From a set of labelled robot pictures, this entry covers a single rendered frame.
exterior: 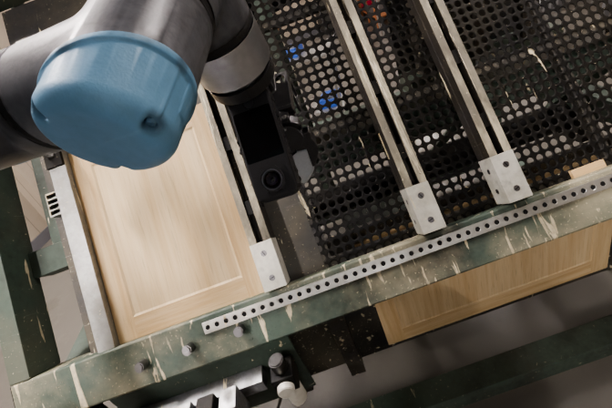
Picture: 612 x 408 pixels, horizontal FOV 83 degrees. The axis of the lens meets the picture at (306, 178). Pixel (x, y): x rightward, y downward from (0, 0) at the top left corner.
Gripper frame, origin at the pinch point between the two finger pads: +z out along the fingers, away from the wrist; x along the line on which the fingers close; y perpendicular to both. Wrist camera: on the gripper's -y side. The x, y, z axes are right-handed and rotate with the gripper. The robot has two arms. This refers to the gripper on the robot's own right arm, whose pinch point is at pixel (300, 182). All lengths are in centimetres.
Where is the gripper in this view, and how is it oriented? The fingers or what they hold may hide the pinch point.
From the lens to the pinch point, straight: 49.7
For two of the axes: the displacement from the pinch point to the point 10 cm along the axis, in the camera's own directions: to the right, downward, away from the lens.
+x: -9.5, 2.6, 1.9
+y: -1.2, -8.4, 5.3
